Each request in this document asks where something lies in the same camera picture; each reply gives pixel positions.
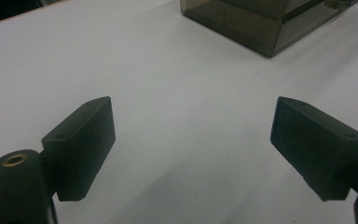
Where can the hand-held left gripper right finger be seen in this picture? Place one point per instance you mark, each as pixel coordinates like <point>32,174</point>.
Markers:
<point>313,146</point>

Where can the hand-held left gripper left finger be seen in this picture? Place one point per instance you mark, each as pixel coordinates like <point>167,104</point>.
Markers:
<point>84,146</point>

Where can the smoked transparent plastic drawer box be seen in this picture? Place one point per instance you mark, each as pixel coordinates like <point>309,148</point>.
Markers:
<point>248,28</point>

